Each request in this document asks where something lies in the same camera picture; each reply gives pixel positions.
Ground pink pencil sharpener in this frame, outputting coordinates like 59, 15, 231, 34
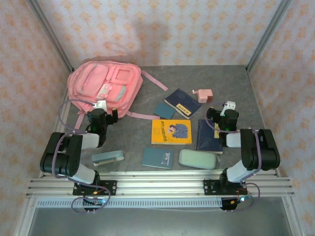
192, 88, 214, 103

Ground navy book with yellow label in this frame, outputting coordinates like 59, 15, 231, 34
196, 119, 224, 155
164, 88, 203, 120

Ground grey-blue stapler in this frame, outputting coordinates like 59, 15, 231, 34
91, 150, 125, 167

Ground pink school backpack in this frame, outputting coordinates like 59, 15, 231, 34
66, 59, 169, 130

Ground small teal notebook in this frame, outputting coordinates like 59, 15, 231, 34
153, 102, 176, 120

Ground yellow cartoon cover book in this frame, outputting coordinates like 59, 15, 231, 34
151, 119, 193, 146

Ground pale green pencil case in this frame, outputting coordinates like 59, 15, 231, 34
179, 148, 220, 170

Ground electronics board with LED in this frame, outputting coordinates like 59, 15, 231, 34
82, 196, 107, 207
220, 195, 248, 212

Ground grey metal lower panel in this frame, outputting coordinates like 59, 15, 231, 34
27, 207, 293, 236

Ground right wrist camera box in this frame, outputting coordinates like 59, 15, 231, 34
220, 100, 236, 117

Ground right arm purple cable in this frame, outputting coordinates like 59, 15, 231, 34
206, 113, 261, 212

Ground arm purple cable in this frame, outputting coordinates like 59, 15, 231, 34
53, 99, 112, 215
206, 113, 261, 212

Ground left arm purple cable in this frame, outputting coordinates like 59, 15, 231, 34
53, 99, 112, 215

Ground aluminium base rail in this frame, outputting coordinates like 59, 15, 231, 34
26, 170, 296, 198

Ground white slotted cable duct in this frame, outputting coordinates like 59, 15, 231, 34
36, 198, 223, 209

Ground aluminium corner post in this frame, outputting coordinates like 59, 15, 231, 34
26, 0, 75, 73
246, 0, 293, 72

